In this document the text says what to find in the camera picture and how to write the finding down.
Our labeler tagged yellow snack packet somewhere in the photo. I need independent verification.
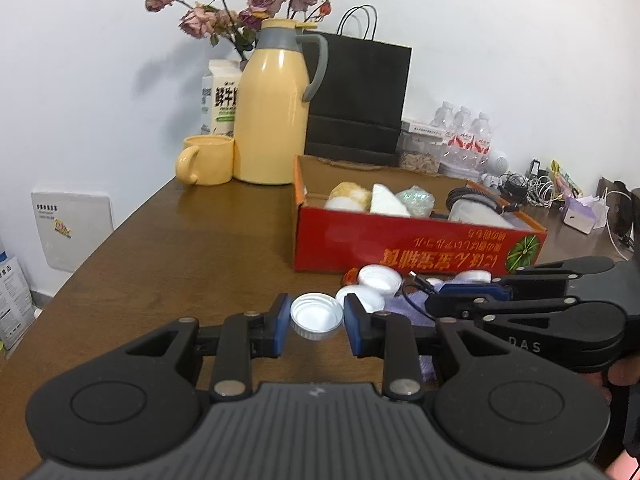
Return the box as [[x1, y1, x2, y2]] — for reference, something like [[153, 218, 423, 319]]
[[550, 160, 584, 199]]

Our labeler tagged dark paper bag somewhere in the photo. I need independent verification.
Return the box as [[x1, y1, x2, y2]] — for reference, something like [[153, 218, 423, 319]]
[[600, 177, 640, 262]]

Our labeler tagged tangle of cables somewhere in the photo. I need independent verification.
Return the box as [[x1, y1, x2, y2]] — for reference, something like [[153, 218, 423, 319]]
[[500, 172, 557, 209]]

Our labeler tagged purple knitted cloth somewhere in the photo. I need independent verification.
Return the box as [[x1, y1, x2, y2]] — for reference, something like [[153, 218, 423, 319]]
[[382, 282, 451, 386]]

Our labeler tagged white cloth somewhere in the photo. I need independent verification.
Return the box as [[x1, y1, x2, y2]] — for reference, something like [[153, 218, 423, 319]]
[[370, 183, 411, 218]]

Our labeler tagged person's right hand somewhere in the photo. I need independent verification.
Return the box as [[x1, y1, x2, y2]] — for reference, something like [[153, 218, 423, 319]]
[[601, 360, 640, 387]]

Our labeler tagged white robot-shaped camera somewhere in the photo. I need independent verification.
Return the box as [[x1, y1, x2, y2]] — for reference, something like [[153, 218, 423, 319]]
[[480, 150, 511, 189]]

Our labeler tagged clear crinkled plastic bag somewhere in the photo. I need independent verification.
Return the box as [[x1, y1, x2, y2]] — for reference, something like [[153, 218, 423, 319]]
[[395, 186, 436, 219]]

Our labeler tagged white plastic bag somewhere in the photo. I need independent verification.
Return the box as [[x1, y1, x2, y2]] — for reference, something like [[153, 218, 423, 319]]
[[447, 200, 517, 229]]

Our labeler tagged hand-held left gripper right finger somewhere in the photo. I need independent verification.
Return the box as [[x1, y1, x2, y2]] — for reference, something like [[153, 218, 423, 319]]
[[344, 294, 507, 402]]

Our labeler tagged stack of leaflets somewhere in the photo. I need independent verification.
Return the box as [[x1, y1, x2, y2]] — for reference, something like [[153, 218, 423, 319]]
[[0, 250, 37, 352]]

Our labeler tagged purple tissue box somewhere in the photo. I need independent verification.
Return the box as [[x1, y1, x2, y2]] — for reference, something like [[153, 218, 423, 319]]
[[562, 195, 609, 235]]

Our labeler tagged black strap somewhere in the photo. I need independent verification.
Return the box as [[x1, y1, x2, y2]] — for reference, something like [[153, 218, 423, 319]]
[[445, 187, 519, 216]]

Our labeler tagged white bottle cap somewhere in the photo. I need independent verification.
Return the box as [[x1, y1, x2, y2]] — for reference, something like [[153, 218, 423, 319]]
[[357, 264, 404, 297], [291, 292, 345, 342], [452, 270, 494, 286], [336, 285, 386, 314]]

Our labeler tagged yellow mug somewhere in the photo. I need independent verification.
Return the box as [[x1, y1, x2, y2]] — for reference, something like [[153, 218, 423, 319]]
[[175, 135, 236, 186]]

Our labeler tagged white milk carton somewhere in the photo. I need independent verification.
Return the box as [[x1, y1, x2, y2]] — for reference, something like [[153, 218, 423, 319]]
[[200, 59, 244, 137]]

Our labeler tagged black cable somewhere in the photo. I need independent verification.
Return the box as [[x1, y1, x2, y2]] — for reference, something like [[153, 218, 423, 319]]
[[402, 271, 447, 322]]

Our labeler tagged yellow thermos jug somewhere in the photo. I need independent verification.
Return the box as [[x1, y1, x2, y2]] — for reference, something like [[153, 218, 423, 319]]
[[232, 17, 330, 186]]

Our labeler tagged red cardboard box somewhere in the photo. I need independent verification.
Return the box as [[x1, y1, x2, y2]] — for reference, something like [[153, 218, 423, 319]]
[[292, 155, 549, 274]]

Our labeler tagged clear jar of seeds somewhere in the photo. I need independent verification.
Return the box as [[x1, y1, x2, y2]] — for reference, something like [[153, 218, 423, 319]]
[[398, 131, 443, 174]]

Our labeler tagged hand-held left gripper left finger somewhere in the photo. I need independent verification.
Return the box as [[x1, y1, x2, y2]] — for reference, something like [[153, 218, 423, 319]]
[[125, 292, 293, 402]]

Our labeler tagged yellow white plush toy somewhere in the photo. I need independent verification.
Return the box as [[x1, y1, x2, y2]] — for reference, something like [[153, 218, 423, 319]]
[[326, 182, 374, 211]]

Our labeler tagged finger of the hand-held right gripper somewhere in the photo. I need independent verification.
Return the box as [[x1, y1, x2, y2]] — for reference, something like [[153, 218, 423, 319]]
[[442, 256, 616, 301], [425, 296, 628, 335]]

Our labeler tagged black paper bag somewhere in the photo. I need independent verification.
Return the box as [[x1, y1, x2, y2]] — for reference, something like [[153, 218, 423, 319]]
[[302, 5, 414, 167]]

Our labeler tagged small flat white box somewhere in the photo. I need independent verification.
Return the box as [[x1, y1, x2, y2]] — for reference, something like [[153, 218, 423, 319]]
[[400, 119, 449, 137]]

